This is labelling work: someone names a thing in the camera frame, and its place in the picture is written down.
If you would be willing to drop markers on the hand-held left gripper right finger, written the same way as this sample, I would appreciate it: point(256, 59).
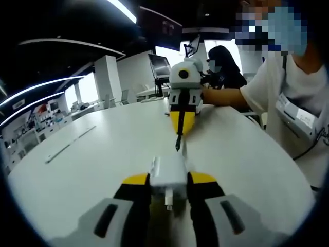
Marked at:
point(205, 195)

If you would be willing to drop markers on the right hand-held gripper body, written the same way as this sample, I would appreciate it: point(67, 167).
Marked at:
point(189, 82)

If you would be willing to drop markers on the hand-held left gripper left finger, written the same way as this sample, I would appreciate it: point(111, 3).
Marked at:
point(133, 200)

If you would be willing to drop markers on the white charger adapter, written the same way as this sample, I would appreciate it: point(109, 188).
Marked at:
point(169, 172)

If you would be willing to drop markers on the white desk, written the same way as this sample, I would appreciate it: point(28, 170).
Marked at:
point(102, 154)

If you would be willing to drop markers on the black desktop monitor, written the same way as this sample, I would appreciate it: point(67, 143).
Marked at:
point(159, 65)

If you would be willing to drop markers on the grey office chair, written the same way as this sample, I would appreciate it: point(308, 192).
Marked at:
point(125, 96)

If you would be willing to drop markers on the large hanging dark screen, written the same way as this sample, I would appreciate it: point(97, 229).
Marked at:
point(159, 28)

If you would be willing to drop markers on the person's white shirt torso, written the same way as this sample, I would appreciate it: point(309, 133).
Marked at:
point(267, 85)

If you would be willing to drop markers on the white ceiling light strip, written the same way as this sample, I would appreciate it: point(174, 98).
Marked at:
point(123, 10)

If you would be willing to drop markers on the grey worn chest device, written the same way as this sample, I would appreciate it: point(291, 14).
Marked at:
point(295, 113)

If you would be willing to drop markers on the white display shelves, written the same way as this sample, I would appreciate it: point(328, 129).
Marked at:
point(30, 133)

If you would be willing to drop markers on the curved ceiling light strip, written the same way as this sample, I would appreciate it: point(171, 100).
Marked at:
point(43, 86)
point(30, 105)

